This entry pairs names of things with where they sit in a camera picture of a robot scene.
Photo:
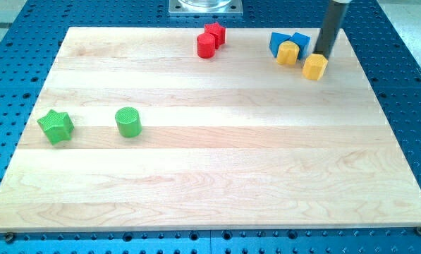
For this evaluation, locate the wooden board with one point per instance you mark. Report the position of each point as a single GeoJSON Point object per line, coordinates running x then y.
{"type": "Point", "coordinates": [232, 142]}

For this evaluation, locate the red cylinder block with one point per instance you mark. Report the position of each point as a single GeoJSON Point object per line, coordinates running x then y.
{"type": "Point", "coordinates": [205, 45]}

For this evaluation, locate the yellow heart block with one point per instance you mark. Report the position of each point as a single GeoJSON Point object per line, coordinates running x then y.
{"type": "Point", "coordinates": [287, 53]}

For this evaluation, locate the blue block left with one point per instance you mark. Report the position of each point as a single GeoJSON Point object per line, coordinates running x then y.
{"type": "Point", "coordinates": [275, 40]}

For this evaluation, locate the blue block right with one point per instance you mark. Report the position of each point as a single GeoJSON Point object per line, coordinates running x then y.
{"type": "Point", "coordinates": [302, 41]}

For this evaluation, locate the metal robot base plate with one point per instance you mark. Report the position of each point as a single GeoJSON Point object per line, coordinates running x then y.
{"type": "Point", "coordinates": [205, 7]}

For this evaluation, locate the blue block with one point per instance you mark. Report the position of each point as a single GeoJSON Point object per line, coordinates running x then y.
{"type": "Point", "coordinates": [275, 40]}
{"type": "Point", "coordinates": [302, 41]}

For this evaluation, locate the board stop screw left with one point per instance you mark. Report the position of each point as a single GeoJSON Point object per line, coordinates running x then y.
{"type": "Point", "coordinates": [9, 237]}

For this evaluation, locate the green cylinder block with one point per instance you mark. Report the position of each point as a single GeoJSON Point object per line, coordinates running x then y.
{"type": "Point", "coordinates": [128, 122]}

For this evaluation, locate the yellow hexagon block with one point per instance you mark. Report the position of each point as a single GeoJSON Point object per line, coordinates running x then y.
{"type": "Point", "coordinates": [314, 66]}

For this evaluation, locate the red star block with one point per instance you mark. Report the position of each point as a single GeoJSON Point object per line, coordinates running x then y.
{"type": "Point", "coordinates": [218, 31]}

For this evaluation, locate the green star block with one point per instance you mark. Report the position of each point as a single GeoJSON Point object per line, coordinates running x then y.
{"type": "Point", "coordinates": [57, 126]}

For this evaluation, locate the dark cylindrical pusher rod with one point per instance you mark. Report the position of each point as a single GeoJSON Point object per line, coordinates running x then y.
{"type": "Point", "coordinates": [333, 20]}

